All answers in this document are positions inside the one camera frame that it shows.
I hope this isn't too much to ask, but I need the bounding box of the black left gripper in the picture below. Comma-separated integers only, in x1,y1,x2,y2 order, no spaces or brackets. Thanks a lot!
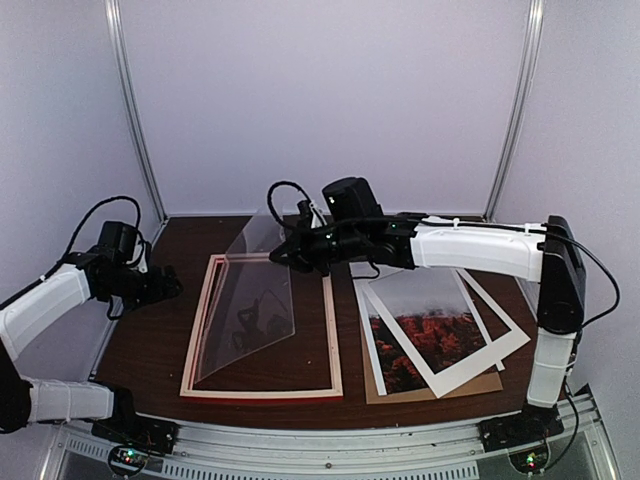
103,264,183,312

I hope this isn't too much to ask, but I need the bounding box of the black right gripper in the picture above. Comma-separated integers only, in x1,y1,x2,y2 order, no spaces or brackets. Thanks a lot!
270,217,366,276

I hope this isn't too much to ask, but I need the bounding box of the clear acrylic sheet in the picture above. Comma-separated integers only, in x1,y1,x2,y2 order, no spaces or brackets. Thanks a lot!
190,212,296,385

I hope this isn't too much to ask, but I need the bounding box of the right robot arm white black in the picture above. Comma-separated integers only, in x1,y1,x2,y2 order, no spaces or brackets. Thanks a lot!
269,177,586,442

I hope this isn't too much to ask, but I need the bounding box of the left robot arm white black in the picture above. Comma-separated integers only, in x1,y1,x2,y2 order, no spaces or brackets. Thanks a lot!
1,221,183,444

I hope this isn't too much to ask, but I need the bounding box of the red forest photo print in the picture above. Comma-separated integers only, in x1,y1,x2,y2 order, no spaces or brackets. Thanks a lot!
366,268,490,394

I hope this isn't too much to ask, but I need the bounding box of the left round led board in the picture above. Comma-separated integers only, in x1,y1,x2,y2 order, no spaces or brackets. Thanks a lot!
107,445,149,476

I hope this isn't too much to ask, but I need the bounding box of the round led board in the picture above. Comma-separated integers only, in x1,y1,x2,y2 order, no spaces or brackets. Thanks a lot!
509,447,550,475
107,445,149,476

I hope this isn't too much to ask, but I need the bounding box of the brown backing board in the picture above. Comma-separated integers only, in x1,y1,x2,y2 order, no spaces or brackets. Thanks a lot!
357,319,504,406

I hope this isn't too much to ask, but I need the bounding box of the right round led board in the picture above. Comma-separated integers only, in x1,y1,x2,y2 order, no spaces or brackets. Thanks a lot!
509,447,550,475

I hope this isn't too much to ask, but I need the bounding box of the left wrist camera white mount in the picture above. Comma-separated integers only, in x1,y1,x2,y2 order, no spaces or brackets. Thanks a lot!
134,257,149,273

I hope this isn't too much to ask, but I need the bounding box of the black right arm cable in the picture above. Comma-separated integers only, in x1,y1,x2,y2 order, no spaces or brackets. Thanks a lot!
265,179,311,236

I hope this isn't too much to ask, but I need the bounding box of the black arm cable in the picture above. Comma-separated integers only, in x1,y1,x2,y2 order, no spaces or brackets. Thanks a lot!
265,179,311,236
39,196,154,281

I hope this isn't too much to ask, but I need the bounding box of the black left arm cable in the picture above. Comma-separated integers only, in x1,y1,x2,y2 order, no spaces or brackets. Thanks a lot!
39,196,154,281

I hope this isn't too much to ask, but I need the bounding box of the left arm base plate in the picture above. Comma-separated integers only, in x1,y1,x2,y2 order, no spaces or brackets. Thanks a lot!
91,414,179,456

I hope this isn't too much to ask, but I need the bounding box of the left aluminium corner post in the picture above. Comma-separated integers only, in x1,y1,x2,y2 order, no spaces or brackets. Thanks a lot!
104,0,168,224

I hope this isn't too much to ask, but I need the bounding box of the aluminium corner post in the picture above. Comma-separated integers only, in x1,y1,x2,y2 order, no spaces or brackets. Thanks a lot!
483,0,545,220
104,0,168,224

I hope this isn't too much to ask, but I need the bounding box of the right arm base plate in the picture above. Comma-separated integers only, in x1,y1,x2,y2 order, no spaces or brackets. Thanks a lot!
478,412,564,452

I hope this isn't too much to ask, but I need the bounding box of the aluminium front rail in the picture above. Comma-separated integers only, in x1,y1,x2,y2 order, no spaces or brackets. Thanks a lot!
39,384,626,480

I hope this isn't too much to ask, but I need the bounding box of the right aluminium corner post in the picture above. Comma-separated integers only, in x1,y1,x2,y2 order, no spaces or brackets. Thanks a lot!
483,0,545,220

